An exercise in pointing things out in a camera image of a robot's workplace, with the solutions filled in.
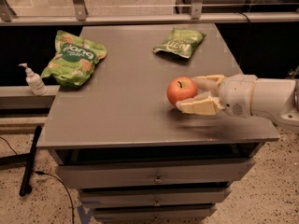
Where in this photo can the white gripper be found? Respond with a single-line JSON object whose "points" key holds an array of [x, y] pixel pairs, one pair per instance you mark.
{"points": [[237, 94]]}

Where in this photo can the red apple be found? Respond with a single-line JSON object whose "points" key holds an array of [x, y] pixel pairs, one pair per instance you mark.
{"points": [[181, 88]]}

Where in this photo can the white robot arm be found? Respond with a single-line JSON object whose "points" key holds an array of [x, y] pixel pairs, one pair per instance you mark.
{"points": [[277, 101]]}

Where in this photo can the green jalapeno chip bag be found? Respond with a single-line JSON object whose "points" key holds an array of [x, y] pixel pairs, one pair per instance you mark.
{"points": [[181, 42]]}

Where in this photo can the green rice cake bag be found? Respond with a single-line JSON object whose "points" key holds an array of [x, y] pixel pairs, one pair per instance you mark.
{"points": [[74, 60]]}

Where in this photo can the grey drawer cabinet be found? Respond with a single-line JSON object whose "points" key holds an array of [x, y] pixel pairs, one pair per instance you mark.
{"points": [[121, 115]]}

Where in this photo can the middle grey drawer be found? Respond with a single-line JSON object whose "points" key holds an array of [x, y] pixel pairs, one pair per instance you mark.
{"points": [[154, 197]]}

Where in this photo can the grey drawer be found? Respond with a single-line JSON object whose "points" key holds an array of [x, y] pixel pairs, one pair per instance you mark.
{"points": [[154, 197], [153, 213], [137, 174]]}

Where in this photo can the bottom grey drawer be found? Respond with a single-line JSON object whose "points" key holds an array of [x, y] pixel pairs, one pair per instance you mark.
{"points": [[153, 213]]}

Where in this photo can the grey metal railing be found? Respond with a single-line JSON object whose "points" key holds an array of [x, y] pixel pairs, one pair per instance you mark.
{"points": [[91, 12]]}

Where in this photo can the top grey drawer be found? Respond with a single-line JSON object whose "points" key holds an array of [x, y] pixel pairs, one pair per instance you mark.
{"points": [[137, 174]]}

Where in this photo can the white pump sanitizer bottle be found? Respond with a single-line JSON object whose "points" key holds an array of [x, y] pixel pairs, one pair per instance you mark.
{"points": [[34, 80]]}

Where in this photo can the black stick tool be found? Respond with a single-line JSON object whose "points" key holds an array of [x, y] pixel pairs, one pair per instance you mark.
{"points": [[29, 164]]}

